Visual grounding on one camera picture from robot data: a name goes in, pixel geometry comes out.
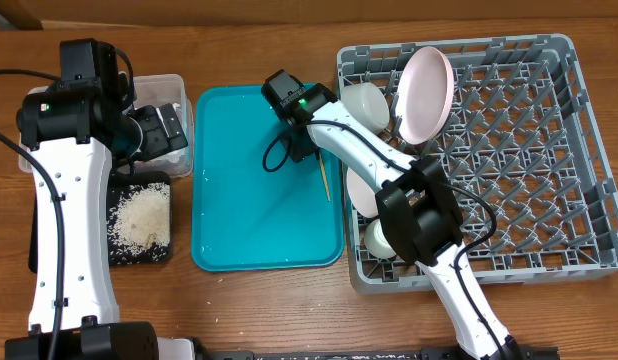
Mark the wooden chopstick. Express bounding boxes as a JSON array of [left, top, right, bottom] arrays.
[[316, 150, 331, 202]]

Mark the grey bowl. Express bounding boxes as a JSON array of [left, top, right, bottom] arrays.
[[340, 83, 390, 135]]

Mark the small white bowl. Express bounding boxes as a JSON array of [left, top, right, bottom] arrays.
[[346, 168, 378, 218]]

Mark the pile of rice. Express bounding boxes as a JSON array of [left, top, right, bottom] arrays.
[[108, 183, 171, 256]]

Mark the white paper cup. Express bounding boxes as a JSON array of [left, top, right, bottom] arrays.
[[364, 219, 396, 259]]

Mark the large white plate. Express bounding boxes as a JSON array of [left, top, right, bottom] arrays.
[[395, 46, 454, 145]]

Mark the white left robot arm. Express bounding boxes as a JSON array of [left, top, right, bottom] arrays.
[[5, 38, 204, 359]]

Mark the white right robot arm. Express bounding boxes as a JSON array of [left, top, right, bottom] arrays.
[[261, 70, 524, 359]]

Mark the grey dishwasher rack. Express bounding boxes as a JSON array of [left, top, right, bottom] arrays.
[[334, 32, 618, 295]]

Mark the clear plastic bin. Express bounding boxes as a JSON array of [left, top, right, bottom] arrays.
[[16, 74, 194, 177]]

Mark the black tray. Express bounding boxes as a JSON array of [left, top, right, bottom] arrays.
[[28, 170, 174, 275]]

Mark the teal plastic tray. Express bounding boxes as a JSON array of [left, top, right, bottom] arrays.
[[191, 86, 345, 272]]

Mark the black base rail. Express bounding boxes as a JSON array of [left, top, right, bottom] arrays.
[[196, 345, 560, 360]]

